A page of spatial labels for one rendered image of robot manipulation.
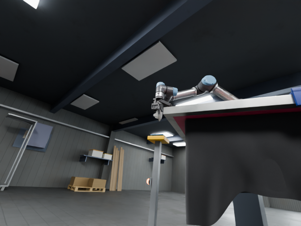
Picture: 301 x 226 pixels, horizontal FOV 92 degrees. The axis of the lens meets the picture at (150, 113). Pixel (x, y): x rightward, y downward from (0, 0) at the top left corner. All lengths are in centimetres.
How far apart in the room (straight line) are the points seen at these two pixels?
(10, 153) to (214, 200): 679
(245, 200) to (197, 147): 89
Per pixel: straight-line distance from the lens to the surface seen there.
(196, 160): 67
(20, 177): 710
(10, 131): 709
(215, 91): 152
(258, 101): 69
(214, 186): 67
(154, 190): 106
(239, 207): 152
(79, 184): 689
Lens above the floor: 67
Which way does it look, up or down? 24 degrees up
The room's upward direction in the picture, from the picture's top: 6 degrees clockwise
